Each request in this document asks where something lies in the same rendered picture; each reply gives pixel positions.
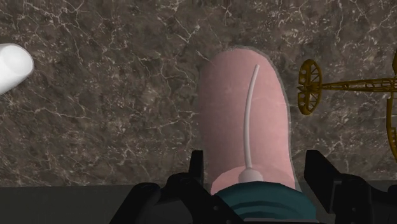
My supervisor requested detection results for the gold wire frame object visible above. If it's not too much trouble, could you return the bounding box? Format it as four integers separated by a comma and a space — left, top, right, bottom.
296, 48, 397, 164

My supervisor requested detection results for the white cylinder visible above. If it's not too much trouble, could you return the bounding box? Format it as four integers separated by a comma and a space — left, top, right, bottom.
0, 43, 35, 95

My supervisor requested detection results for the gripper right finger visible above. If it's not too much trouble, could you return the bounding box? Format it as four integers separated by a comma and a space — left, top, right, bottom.
303, 150, 397, 224

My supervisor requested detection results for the pink bottle with teal cap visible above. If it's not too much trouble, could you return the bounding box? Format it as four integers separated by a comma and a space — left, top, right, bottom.
197, 46, 317, 222

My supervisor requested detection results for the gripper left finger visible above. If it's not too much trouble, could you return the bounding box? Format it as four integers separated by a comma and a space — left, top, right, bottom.
109, 150, 242, 224

